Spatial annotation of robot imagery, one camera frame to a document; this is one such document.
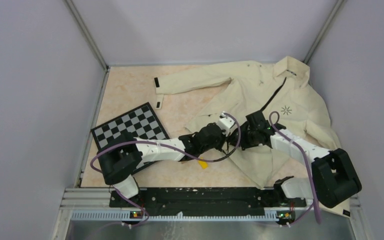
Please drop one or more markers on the cream zip-up jacket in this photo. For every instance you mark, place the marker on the cream zip-up jacket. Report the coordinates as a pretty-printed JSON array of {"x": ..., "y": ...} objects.
[{"x": 251, "y": 86}]

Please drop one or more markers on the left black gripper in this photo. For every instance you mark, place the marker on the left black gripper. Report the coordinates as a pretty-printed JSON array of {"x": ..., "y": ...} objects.
[{"x": 223, "y": 140}]

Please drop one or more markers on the grey slotted cable duct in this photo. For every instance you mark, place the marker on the grey slotted cable duct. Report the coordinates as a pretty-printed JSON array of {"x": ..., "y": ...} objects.
[{"x": 127, "y": 216}]

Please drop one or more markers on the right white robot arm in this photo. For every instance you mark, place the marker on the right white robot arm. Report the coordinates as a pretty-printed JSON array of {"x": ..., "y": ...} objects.
[{"x": 331, "y": 176}]

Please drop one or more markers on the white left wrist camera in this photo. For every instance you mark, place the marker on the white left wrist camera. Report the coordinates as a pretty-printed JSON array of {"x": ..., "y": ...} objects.
[{"x": 225, "y": 123}]

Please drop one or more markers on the black white checkerboard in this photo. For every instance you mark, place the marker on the black white checkerboard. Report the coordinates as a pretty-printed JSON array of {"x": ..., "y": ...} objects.
[{"x": 141, "y": 122}]

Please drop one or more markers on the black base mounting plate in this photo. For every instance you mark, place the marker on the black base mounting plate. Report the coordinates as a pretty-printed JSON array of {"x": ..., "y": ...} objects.
[{"x": 212, "y": 201}]

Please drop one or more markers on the yellow rectangular block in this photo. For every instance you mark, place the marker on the yellow rectangular block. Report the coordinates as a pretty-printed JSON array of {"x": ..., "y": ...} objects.
[{"x": 203, "y": 165}]

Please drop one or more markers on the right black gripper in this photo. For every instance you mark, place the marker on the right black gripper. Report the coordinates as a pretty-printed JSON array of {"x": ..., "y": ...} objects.
[{"x": 243, "y": 144}]

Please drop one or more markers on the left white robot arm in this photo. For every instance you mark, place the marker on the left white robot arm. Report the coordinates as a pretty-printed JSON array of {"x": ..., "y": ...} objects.
[{"x": 120, "y": 158}]

